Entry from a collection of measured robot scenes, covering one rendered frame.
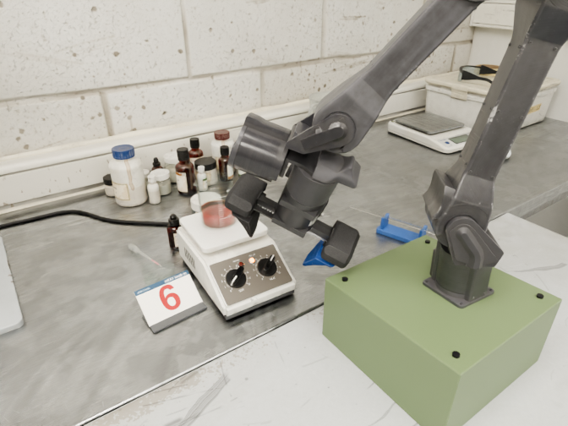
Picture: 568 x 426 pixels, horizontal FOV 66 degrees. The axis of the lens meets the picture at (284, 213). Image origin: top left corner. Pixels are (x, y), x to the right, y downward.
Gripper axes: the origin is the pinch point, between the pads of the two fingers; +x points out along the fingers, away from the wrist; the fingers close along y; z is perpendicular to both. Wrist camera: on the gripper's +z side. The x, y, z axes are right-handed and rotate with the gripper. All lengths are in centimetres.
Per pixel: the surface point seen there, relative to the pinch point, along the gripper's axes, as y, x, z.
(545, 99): -56, 20, 115
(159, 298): 12.7, 12.8, -12.3
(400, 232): -19.9, 12.4, 22.8
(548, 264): -45, 3, 24
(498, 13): -30, 13, 141
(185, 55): 44, 19, 48
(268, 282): -1.1, 8.6, -3.1
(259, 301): -1.2, 9.5, -6.3
